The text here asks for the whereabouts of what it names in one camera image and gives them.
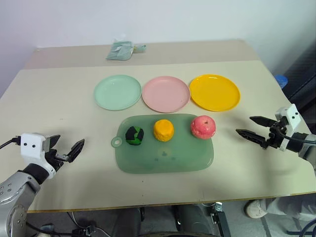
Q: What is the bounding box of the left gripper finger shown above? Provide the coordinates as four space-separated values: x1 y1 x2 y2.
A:
65 138 85 163
49 134 61 150

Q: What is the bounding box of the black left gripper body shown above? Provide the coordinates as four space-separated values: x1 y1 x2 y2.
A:
45 147 73 173

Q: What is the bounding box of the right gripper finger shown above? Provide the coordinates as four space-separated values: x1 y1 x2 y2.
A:
249 116 275 127
235 128 269 149

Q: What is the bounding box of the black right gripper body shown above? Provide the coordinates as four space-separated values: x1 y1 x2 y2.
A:
261 118 287 150

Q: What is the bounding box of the yellow plate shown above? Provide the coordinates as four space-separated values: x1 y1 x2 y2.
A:
189 74 241 112

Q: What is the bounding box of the green black toy vegetable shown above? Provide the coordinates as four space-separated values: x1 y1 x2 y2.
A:
125 125 145 147

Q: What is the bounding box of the mint green plate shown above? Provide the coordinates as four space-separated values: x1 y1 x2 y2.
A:
93 74 142 112

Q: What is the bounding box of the orange fruit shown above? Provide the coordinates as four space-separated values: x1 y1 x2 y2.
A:
153 119 175 143

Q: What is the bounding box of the pink plate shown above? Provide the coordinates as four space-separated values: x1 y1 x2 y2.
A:
141 76 191 114

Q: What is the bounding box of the blue bottle cap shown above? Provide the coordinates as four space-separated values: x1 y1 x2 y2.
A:
275 74 289 87

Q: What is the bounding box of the red apple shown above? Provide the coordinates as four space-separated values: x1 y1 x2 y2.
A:
190 115 217 140

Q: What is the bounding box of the black carbon-pattern case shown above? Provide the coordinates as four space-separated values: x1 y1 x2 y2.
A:
281 43 316 101

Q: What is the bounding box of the pale grey trouser leg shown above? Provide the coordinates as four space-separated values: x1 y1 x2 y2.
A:
261 194 316 223

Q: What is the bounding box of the white shoe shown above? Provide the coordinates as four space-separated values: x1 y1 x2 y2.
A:
244 199 268 219

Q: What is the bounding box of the translucent green cutting board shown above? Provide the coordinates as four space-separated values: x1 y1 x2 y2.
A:
111 113 215 175

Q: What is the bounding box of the dark grey rounded shape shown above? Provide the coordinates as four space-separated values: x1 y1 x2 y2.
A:
176 203 216 233

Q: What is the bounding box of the folded green cloth stack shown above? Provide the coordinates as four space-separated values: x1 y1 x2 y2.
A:
106 39 134 61

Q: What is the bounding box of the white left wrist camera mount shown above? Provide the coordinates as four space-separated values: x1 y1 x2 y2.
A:
20 132 55 180

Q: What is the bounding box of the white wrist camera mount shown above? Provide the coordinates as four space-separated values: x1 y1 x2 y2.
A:
275 103 303 152
20 132 55 180

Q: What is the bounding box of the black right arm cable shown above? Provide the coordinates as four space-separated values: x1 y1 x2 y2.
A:
281 134 316 145

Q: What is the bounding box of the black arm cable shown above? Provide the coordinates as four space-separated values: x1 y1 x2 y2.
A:
0 135 22 149
281 134 316 145

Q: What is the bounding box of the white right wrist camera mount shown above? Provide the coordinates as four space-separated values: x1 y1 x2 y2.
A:
275 103 303 152

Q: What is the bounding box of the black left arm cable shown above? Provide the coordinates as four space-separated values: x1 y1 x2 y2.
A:
0 135 22 149

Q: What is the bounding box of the black cable under table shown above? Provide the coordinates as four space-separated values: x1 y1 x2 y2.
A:
24 211 107 237

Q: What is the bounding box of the black metal table bracket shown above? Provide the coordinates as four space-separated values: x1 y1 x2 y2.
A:
211 201 232 237

